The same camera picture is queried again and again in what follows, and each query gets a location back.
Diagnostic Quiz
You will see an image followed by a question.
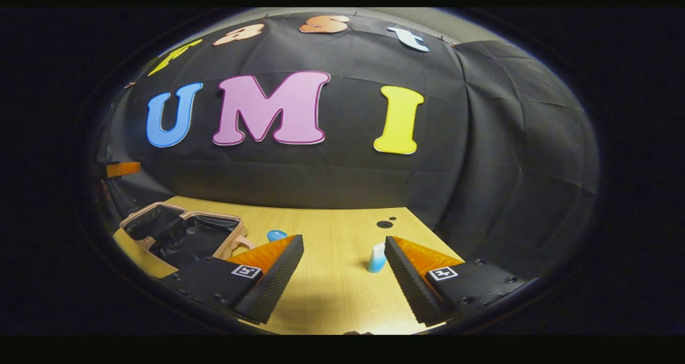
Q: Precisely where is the white and blue tube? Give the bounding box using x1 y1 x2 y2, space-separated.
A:
367 241 387 274

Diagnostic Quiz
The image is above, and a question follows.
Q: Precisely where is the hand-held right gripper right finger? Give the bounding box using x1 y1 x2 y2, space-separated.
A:
384 236 538 326

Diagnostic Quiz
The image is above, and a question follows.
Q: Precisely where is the pink suitcase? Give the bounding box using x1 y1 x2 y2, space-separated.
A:
119 202 256 272

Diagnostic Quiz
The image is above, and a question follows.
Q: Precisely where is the black backdrop cloth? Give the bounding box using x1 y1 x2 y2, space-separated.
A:
94 11 600 279

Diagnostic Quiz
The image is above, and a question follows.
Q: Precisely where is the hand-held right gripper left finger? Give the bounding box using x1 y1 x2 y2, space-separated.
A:
158 234 305 325

